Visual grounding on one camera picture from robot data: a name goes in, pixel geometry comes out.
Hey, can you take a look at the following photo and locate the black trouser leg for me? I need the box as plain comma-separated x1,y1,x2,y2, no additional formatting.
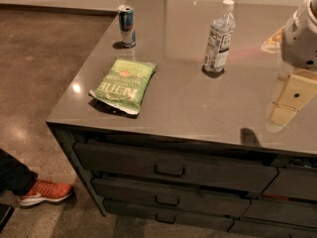
0,149,38,195

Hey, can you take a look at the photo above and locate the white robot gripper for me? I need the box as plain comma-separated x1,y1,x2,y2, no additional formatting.
261,0,317,132

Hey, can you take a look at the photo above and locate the bottom left grey drawer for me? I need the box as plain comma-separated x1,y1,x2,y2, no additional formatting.
103,199,234,231

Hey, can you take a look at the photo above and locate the black object floor corner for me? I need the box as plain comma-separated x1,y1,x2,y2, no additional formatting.
0,203,15,232

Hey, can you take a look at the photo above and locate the green kettle chips bag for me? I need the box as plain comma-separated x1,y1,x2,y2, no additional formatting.
89,58,157,115

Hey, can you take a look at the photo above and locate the bottom right grey drawer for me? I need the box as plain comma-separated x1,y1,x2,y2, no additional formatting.
229,220,317,238

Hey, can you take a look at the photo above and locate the top left grey drawer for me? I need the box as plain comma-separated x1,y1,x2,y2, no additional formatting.
74,143,277,192

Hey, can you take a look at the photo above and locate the middle left grey drawer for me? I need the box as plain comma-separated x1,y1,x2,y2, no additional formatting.
92,178,251,217

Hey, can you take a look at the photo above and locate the clear plastic water bottle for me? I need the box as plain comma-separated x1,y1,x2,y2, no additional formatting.
203,0,236,73

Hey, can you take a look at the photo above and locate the orange sneaker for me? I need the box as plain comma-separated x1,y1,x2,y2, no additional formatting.
18,179,73,206

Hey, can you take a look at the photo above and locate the top right grey drawer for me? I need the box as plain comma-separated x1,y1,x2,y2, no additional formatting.
264,169,317,201

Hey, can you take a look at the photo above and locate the grey drawer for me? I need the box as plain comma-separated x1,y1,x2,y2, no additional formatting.
92,178,251,217
244,200,317,228
229,220,317,238
74,143,277,192
103,199,234,231
264,169,317,201

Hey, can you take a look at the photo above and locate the middle right grey drawer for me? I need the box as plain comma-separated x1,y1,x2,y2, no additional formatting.
244,200,317,228

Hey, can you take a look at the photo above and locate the blue silver energy drink can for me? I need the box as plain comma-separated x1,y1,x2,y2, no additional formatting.
118,5,136,48

